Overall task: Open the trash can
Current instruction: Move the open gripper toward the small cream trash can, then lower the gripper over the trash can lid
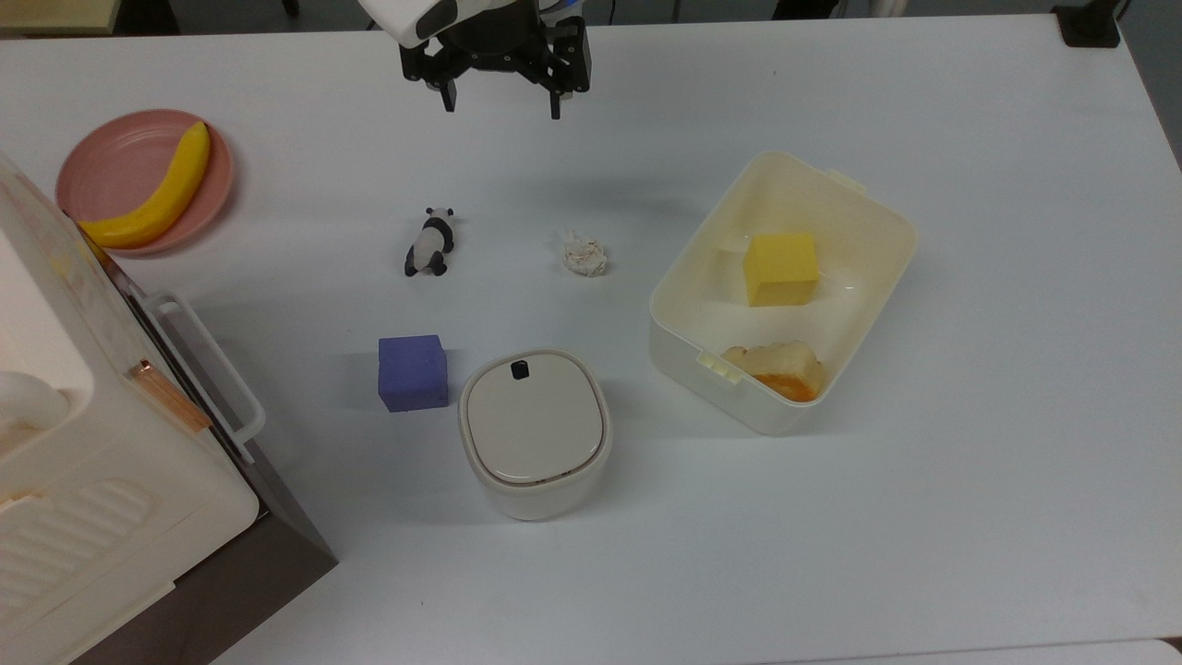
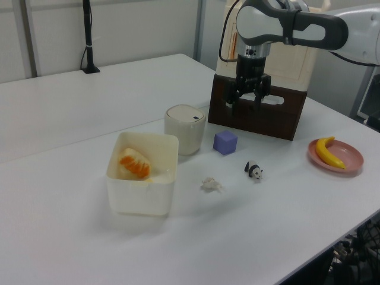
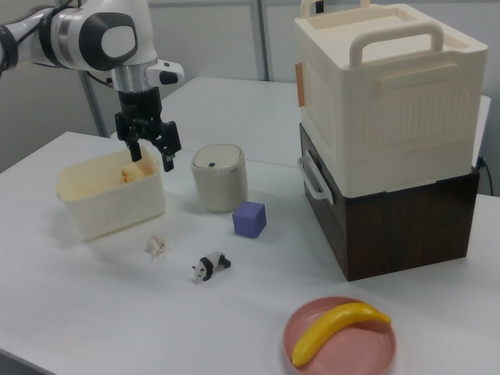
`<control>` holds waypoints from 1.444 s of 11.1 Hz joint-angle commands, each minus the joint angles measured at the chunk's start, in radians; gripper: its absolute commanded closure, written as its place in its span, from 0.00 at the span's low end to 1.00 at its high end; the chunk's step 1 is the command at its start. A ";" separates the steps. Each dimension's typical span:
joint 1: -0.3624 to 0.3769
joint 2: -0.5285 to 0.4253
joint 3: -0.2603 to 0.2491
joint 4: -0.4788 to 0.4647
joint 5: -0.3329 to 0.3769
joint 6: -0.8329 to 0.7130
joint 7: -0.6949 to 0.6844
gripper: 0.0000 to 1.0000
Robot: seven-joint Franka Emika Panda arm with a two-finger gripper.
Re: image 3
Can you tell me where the yellow plastic banana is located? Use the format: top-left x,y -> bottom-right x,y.
291,302 -> 392,367

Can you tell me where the purple cube block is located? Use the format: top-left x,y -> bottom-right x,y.
232,201 -> 267,239

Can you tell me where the pink plate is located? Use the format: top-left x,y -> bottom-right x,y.
283,296 -> 398,375

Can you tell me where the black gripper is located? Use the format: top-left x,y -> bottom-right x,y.
113,87 -> 183,173

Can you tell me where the yellow sponge piece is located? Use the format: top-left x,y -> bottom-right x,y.
120,162 -> 147,184

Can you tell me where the dark wooden drawer box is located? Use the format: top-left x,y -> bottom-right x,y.
298,122 -> 480,283

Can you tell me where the black cable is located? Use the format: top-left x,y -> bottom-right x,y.
477,155 -> 495,196

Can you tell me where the cream plastic tub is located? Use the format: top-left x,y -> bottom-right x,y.
54,145 -> 166,241

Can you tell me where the toy panda figure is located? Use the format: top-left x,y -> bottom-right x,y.
191,251 -> 232,285

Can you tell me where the small beige trash can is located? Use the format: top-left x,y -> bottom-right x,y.
191,144 -> 249,213

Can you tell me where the crumpled paper ball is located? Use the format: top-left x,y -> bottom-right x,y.
146,234 -> 166,258

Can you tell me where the cream storage box with handles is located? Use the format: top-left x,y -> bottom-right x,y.
292,0 -> 491,198

